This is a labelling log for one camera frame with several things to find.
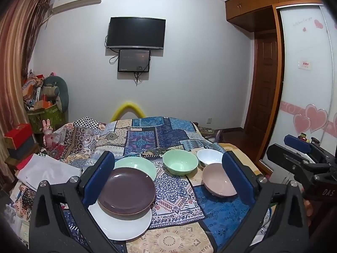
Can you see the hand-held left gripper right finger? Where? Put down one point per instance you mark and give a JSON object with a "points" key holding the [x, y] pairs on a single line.
{"points": [[237, 174]]}

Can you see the white bowl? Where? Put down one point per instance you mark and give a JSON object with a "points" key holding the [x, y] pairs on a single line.
{"points": [[210, 156]]}

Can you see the pink rabbit toy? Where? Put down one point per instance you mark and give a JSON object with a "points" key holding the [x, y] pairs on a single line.
{"points": [[48, 134]]}

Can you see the dark grey box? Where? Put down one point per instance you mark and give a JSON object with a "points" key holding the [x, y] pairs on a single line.
{"points": [[22, 151]]}

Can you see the green bowl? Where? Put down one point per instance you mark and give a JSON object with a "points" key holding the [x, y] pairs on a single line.
{"points": [[179, 163]]}

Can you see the striped brown curtain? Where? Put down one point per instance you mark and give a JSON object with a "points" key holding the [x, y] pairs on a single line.
{"points": [[13, 58]]}

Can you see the wooden overhead cabinet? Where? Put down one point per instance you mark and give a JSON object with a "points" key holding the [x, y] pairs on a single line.
{"points": [[252, 0]]}

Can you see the red box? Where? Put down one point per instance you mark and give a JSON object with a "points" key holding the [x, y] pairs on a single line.
{"points": [[18, 135]]}

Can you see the pink bowl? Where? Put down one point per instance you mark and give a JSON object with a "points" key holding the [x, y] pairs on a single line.
{"points": [[218, 179]]}

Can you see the green plate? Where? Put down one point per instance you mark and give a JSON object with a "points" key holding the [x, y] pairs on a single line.
{"points": [[139, 163]]}

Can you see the person's right hand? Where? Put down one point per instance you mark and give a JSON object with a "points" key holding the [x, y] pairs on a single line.
{"points": [[307, 210]]}

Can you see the brown plate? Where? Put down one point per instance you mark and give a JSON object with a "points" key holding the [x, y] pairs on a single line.
{"points": [[126, 189]]}

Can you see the white folded cloth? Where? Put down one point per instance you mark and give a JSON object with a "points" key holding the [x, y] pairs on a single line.
{"points": [[47, 171]]}

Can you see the yellow foam tube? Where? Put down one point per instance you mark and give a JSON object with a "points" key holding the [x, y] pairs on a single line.
{"points": [[127, 105]]}

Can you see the black wall television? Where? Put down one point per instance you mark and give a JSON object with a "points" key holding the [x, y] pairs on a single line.
{"points": [[135, 33]]}

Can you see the white plate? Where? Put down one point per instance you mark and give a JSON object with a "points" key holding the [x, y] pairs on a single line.
{"points": [[123, 226]]}

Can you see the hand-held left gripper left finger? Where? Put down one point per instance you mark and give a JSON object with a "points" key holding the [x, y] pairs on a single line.
{"points": [[101, 174]]}

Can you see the green box of clutter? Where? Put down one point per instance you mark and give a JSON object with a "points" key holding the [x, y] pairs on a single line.
{"points": [[47, 118]]}

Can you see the patchwork printed blanket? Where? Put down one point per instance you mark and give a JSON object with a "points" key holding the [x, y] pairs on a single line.
{"points": [[173, 197]]}

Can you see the small black wall monitor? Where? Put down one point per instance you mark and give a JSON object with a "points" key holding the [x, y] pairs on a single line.
{"points": [[134, 60]]}

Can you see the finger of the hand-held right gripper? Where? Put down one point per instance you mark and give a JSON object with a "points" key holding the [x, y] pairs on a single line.
{"points": [[297, 142], [287, 158]]}

